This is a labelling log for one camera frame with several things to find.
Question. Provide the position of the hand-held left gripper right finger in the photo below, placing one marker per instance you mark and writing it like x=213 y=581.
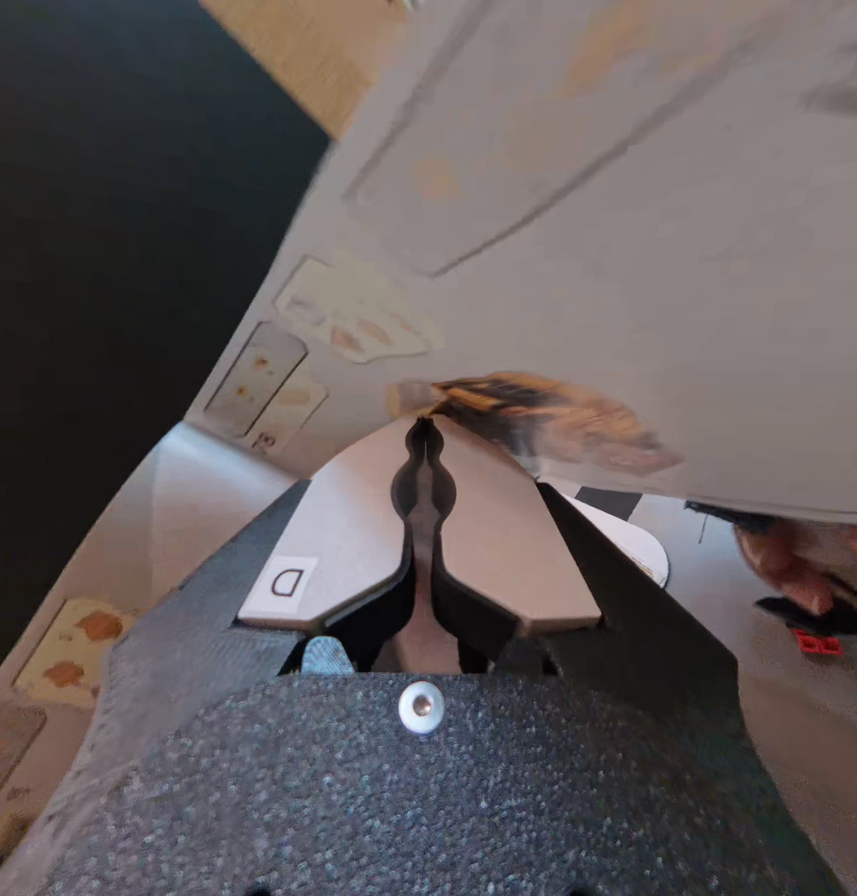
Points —
x=512 y=546

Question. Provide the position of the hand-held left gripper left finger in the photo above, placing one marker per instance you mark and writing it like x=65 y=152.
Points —
x=330 y=539

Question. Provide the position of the lego instruction booklet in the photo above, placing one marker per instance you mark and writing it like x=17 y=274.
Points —
x=610 y=280

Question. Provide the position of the red lego seat piece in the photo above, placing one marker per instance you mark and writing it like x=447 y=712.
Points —
x=817 y=642

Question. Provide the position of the black backdrop panel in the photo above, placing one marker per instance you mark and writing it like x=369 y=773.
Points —
x=85 y=280

